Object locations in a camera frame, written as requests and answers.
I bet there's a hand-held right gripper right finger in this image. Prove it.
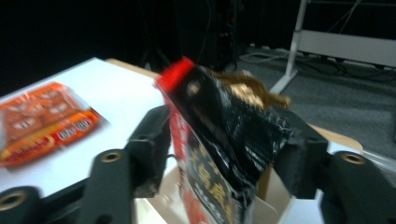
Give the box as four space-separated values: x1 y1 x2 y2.
273 106 396 224

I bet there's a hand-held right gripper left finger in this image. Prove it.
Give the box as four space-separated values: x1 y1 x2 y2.
78 105 173 224

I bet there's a white divided box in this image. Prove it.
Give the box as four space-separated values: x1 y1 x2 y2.
134 161 325 224

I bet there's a red black packet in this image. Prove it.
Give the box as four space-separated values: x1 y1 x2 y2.
154 56 295 224

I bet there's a gold foil packet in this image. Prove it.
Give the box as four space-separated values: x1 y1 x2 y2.
214 70 292 110

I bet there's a red orange packet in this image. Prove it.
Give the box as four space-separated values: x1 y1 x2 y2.
0 108 102 169

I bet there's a clear orange packet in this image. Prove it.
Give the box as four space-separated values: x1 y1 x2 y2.
0 81 92 147

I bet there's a white floor cable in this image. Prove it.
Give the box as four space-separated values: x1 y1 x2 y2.
238 49 295 64

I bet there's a white desk frame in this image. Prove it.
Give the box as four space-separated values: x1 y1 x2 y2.
269 0 396 94

